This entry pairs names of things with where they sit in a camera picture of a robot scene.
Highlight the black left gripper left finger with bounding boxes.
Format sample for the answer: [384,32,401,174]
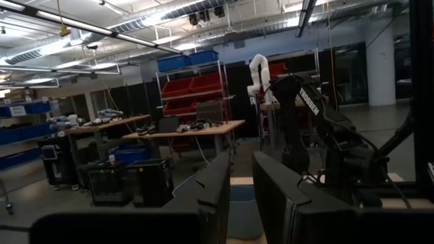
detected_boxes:
[29,151,232,244]

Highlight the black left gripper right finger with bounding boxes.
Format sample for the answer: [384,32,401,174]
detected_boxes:
[252,151,434,244]

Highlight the teal plastic bin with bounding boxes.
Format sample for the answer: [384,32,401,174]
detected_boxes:
[172,174,264,240]

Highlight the blue plastic tub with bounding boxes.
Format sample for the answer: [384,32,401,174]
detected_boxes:
[111,145,153,165]

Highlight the small black monitor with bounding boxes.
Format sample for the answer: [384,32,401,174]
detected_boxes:
[157,117,180,134]

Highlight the wooden workbench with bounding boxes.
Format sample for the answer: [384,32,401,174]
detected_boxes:
[121,119,246,160]

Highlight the wooden table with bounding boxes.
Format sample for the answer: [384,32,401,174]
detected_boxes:
[64,114,152,160]

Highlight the red shelf bin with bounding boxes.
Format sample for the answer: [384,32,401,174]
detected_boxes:
[189,73,224,94]
[161,78,194,99]
[163,100,198,117]

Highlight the grey box on workbench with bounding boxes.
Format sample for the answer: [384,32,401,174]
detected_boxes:
[195,100,224,123]

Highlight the metal shelf rack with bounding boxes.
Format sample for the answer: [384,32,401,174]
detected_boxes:
[155,60,235,155]

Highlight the blue storage bin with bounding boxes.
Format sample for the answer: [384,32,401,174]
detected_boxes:
[189,49,220,66]
[156,54,192,73]

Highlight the white round column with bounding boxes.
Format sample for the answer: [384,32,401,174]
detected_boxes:
[365,18,398,107]

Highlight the yellow hanging hook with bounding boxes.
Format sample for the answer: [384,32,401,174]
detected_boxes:
[56,0,71,37]

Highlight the black ceiling spotlights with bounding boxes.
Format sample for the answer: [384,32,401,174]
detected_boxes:
[188,5,226,27]

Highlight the blue wall shelf bin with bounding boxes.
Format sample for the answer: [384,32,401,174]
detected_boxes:
[0,122,55,146]
[0,100,52,119]
[0,148,42,170]

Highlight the black frame beam with lights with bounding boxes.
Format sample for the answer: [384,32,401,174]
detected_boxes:
[0,0,191,57]

